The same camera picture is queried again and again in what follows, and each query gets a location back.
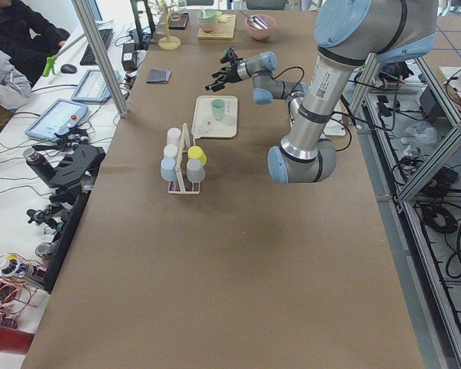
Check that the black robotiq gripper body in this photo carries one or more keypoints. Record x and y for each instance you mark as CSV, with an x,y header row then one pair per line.
x,y
233,73

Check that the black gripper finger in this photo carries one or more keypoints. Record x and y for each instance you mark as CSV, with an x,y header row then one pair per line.
x,y
230,56
217,85

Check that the green plastic cup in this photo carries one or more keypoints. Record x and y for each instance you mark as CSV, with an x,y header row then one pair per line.
x,y
218,107

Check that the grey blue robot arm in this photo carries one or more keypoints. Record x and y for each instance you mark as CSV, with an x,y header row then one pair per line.
x,y
346,32

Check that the cream rabbit tray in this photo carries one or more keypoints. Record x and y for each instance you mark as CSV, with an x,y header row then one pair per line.
x,y
205,125

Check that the pink plastic cup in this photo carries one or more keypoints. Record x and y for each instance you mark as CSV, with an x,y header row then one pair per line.
x,y
173,136

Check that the yellow plastic cup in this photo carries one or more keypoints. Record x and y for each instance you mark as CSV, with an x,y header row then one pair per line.
x,y
197,153

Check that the cream plastic cup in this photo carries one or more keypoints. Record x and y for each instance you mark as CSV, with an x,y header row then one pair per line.
x,y
171,151

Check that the grey plastic cup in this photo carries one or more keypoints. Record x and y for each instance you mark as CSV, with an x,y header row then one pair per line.
x,y
195,171

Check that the blue plastic cup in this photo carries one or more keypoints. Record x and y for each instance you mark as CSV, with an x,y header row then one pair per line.
x,y
168,169

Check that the wooden cutting board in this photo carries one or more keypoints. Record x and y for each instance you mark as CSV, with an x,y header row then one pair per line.
x,y
224,29

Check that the pink bowl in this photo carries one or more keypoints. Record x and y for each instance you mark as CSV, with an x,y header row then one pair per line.
x,y
260,27

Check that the stacked green bowls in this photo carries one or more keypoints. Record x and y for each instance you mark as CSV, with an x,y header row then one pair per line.
x,y
207,20

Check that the wooden tree stand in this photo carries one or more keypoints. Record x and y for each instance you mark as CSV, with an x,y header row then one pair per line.
x,y
168,41

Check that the grey folded cloth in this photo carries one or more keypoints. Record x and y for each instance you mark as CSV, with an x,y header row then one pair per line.
x,y
158,76

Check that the teach pendant tablet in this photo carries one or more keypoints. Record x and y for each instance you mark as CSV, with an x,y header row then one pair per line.
x,y
91,89
57,120

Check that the black computer mouse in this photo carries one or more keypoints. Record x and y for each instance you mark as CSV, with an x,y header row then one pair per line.
x,y
68,69

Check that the seated person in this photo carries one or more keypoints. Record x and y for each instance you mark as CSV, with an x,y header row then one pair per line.
x,y
27,39

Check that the red cylinder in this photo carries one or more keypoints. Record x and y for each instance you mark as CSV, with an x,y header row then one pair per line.
x,y
14,341

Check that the white wire cup rack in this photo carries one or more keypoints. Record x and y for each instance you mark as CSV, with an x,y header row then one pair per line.
x,y
182,185

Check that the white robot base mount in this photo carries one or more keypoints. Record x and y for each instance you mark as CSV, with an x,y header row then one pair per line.
x,y
334,127

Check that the aluminium frame post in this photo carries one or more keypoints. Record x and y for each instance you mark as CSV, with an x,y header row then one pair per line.
x,y
91,32

